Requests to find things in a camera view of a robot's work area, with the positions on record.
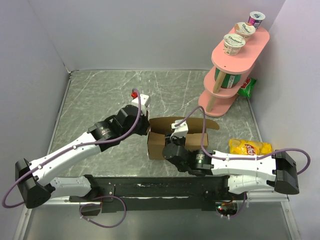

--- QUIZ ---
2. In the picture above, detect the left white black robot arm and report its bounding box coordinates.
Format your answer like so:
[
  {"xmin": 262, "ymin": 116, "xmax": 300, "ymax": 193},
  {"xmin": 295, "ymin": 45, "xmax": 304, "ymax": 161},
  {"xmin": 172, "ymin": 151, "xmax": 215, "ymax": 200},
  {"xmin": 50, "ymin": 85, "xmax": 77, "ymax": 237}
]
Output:
[{"xmin": 15, "ymin": 104, "xmax": 150, "ymax": 209}]

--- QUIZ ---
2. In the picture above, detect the pink tiered wooden shelf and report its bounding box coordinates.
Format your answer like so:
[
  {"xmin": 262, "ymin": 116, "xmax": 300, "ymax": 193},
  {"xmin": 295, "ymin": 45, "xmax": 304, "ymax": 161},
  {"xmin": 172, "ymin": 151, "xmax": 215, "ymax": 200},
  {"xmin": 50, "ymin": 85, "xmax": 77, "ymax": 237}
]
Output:
[{"xmin": 198, "ymin": 27, "xmax": 270, "ymax": 117}]

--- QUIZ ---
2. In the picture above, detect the green can on shelf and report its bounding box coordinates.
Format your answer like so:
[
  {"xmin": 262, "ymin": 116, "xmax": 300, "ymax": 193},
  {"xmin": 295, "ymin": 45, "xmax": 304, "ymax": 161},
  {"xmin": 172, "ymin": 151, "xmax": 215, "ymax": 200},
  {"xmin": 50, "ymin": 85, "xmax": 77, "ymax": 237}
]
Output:
[{"xmin": 220, "ymin": 73, "xmax": 241, "ymax": 89}]

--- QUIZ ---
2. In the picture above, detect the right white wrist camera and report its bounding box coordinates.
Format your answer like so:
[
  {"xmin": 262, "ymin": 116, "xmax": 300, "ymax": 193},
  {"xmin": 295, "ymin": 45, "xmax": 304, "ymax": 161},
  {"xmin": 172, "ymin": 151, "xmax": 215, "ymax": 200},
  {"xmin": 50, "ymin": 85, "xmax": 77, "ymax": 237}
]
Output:
[{"xmin": 170, "ymin": 119, "xmax": 189, "ymax": 138}]

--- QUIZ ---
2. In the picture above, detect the front Chobani yogurt cup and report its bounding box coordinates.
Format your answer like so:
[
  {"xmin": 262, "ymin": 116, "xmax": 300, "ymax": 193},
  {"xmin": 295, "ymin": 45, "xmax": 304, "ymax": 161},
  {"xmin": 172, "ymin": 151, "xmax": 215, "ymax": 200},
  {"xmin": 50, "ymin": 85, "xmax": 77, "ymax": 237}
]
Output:
[{"xmin": 223, "ymin": 33, "xmax": 246, "ymax": 56}]

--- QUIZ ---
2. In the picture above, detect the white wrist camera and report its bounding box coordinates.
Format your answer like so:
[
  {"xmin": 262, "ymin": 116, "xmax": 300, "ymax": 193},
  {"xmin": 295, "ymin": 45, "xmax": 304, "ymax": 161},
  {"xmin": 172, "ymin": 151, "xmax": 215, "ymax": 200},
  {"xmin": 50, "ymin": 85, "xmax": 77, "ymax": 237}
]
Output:
[
  {"xmin": 131, "ymin": 92, "xmax": 151, "ymax": 116},
  {"xmin": 170, "ymin": 119, "xmax": 189, "ymax": 138}
]

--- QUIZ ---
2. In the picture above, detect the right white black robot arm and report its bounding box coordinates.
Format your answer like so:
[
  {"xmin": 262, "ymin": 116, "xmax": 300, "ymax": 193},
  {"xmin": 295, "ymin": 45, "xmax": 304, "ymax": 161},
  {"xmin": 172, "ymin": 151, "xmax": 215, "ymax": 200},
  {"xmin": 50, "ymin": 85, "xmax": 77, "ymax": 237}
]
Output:
[{"xmin": 162, "ymin": 134, "xmax": 300, "ymax": 200}]

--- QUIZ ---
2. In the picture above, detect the brown cardboard box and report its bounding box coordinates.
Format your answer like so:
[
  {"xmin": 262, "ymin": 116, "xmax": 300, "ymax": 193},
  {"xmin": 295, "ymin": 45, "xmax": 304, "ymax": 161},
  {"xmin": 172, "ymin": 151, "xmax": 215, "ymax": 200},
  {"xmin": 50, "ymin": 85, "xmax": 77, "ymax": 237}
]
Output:
[{"xmin": 147, "ymin": 116, "xmax": 203, "ymax": 160}]

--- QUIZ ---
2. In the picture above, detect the green chip bag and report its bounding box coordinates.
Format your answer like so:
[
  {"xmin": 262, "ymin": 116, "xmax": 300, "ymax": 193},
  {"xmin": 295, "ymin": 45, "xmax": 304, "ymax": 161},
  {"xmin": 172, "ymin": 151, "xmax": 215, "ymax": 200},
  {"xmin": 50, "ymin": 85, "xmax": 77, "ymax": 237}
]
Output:
[{"xmin": 237, "ymin": 77, "xmax": 257, "ymax": 99}]

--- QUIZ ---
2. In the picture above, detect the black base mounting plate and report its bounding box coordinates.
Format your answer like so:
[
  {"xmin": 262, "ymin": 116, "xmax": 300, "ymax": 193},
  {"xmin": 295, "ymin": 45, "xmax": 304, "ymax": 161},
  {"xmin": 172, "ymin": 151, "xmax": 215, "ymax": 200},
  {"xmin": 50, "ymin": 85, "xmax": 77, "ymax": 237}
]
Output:
[{"xmin": 67, "ymin": 176, "xmax": 251, "ymax": 213}]

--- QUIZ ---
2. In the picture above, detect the chobani yogurt cup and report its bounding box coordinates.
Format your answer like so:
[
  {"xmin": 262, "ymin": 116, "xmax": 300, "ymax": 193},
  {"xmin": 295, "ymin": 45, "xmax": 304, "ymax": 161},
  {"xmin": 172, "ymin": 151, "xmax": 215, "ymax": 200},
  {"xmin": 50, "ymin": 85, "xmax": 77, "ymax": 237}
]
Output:
[
  {"xmin": 223, "ymin": 33, "xmax": 246, "ymax": 56},
  {"xmin": 234, "ymin": 22, "xmax": 256, "ymax": 42}
]

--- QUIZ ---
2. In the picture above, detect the middle Chobani yogurt cup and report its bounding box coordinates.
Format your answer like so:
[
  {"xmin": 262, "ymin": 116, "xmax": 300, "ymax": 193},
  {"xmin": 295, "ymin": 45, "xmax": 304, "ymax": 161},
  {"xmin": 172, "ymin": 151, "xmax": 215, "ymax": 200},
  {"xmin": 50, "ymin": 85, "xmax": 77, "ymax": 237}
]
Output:
[{"xmin": 234, "ymin": 22, "xmax": 256, "ymax": 42}]

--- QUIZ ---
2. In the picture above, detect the yellow chip bag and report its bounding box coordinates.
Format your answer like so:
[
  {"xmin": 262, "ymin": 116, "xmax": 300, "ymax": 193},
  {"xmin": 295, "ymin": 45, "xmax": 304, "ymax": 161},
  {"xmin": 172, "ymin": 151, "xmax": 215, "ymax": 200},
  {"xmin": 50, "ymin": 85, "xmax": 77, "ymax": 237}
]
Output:
[{"xmin": 228, "ymin": 138, "xmax": 273, "ymax": 156}]

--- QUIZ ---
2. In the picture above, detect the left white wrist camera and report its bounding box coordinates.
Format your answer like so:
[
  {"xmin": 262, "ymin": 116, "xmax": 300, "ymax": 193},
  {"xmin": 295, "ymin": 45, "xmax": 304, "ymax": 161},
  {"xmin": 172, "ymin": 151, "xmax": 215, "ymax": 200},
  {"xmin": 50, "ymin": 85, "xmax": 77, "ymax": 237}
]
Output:
[{"xmin": 131, "ymin": 92, "xmax": 151, "ymax": 116}]

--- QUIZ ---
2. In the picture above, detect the purple white yogurt cup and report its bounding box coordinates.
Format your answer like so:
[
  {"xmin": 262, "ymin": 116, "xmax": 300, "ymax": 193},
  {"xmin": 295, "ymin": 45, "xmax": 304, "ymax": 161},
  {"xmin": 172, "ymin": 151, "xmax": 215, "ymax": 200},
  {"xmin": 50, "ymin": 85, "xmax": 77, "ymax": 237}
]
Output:
[{"xmin": 248, "ymin": 11, "xmax": 266, "ymax": 29}]

